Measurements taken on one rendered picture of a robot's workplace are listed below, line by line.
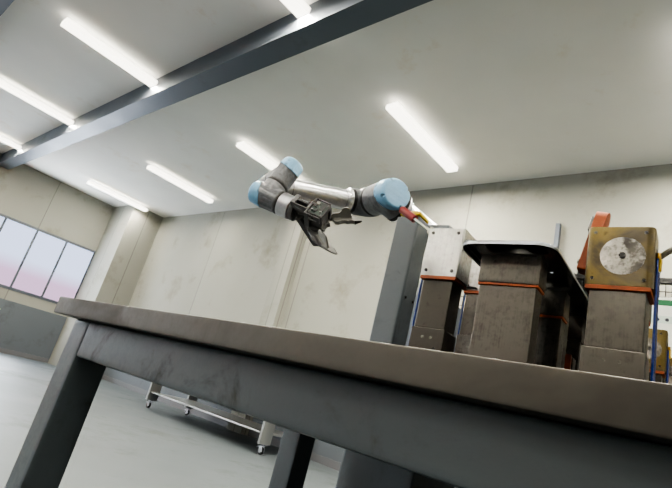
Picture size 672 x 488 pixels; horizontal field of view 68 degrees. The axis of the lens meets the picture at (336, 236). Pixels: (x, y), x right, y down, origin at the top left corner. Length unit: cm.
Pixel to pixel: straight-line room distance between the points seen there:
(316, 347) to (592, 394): 31
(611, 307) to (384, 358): 56
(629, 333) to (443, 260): 39
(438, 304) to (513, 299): 17
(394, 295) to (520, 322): 38
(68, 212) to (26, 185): 88
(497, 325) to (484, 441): 51
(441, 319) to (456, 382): 60
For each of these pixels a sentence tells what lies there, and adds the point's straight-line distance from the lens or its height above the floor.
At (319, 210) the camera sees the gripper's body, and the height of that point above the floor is 113.
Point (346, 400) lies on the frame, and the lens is 62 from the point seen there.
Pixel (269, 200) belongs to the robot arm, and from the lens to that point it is 152.
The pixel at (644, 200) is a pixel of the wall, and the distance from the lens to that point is 521.
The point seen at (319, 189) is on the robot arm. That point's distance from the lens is 176.
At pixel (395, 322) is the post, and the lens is 125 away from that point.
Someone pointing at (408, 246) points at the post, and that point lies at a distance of 131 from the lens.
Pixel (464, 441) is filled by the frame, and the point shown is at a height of 62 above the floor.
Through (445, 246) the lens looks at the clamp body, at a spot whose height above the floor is 101.
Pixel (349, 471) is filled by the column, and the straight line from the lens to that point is 193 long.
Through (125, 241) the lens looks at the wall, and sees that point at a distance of 1060.
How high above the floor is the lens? 62
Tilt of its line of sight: 18 degrees up
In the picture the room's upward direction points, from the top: 15 degrees clockwise
